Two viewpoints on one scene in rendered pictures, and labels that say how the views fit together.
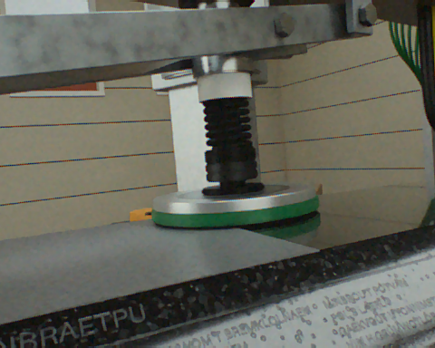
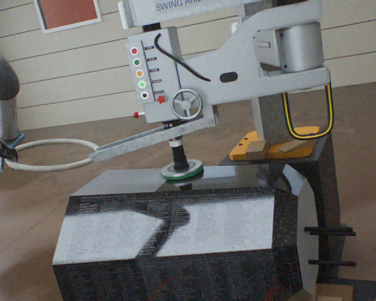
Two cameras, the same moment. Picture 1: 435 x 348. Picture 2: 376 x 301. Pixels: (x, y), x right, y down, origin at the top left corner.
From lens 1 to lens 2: 2.00 m
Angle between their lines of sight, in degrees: 51
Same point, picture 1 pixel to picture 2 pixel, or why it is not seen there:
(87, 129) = not seen: outside the picture
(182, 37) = (151, 140)
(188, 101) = not seen: hidden behind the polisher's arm
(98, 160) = not seen: outside the picture
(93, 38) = (133, 145)
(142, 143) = not seen: outside the picture
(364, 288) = (156, 199)
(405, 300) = (162, 202)
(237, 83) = (173, 143)
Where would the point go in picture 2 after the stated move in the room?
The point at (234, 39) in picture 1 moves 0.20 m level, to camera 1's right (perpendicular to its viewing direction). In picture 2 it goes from (166, 137) to (193, 140)
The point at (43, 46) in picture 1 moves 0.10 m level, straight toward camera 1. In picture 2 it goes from (125, 149) to (113, 155)
